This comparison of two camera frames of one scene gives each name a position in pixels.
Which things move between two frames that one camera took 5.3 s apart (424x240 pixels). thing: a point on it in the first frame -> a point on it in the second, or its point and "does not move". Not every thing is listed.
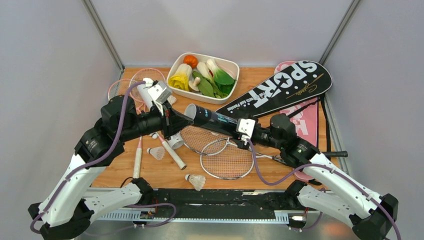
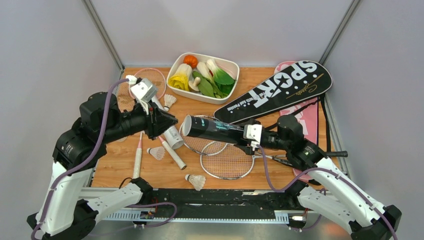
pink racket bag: [305, 117] does not move
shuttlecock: [198, 181] does not move
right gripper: [241, 144] does not move
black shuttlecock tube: [200, 116] -> [204, 128]
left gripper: [173, 121] -> [158, 120]
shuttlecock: [158, 152] does not move
